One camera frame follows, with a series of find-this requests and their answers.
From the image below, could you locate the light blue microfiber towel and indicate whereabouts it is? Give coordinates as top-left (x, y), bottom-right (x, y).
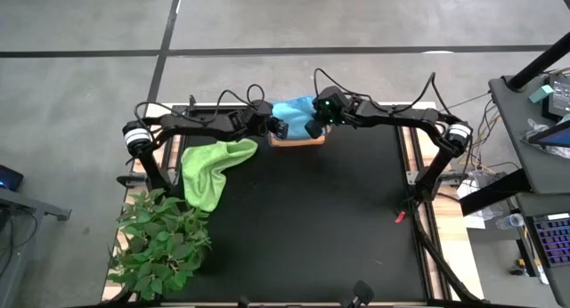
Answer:
top-left (271, 95), bottom-right (320, 140)

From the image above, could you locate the orange microfiber towel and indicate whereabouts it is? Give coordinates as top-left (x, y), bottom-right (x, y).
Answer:
top-left (268, 134), bottom-right (327, 149)

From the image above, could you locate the green microfiber towel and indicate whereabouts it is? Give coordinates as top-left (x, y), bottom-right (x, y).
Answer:
top-left (180, 137), bottom-right (259, 214)

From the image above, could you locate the clear plastic bin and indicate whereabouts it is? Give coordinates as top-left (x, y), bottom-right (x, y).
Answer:
top-left (265, 101), bottom-right (333, 149)

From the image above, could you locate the green leafy plant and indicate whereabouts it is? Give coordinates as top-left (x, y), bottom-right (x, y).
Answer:
top-left (105, 190), bottom-right (211, 304)

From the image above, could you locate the dark grey workstation desk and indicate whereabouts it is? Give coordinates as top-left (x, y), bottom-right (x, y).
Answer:
top-left (488, 74), bottom-right (570, 308)

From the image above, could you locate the white paper sheet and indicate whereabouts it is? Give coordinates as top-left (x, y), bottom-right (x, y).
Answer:
top-left (462, 209), bottom-right (486, 231)

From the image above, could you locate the small teal box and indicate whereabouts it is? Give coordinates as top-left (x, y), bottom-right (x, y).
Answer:
top-left (528, 84), bottom-right (555, 104)

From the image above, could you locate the black stand pole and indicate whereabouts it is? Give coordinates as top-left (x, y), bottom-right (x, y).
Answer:
top-left (507, 31), bottom-right (570, 91)

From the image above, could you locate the clear plastic bottle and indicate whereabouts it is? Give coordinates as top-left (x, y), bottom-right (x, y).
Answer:
top-left (495, 213), bottom-right (526, 231)

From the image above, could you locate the tablet with blue screen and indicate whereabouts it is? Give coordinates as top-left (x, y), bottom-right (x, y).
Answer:
top-left (523, 118), bottom-right (570, 149)

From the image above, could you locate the black electronic device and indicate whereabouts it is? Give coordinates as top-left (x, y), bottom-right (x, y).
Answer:
top-left (543, 72), bottom-right (570, 120)

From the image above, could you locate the grey metal desk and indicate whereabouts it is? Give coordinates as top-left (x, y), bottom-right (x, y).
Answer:
top-left (0, 187), bottom-right (72, 308)

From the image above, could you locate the small black yellow tool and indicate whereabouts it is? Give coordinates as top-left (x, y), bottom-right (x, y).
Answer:
top-left (509, 257), bottom-right (529, 277)

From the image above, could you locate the dark blue device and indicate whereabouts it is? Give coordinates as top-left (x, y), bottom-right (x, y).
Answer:
top-left (0, 165), bottom-right (24, 192)

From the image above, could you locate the backlit keyboard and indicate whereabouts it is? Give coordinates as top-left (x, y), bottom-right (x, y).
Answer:
top-left (532, 212), bottom-right (570, 269)

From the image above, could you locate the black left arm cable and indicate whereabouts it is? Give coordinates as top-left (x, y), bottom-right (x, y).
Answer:
top-left (133, 83), bottom-right (267, 122)

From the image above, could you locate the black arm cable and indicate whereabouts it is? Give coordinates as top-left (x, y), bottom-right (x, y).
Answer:
top-left (313, 68), bottom-right (447, 116)
top-left (133, 83), bottom-right (267, 122)

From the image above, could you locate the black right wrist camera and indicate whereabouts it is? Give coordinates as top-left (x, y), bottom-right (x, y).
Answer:
top-left (304, 119), bottom-right (325, 141)

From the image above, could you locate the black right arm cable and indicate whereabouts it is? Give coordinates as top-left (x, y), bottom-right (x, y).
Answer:
top-left (313, 68), bottom-right (447, 116)

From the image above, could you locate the black corrugated cable sleeve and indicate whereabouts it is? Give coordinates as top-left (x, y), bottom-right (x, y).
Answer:
top-left (411, 200), bottom-right (482, 304)

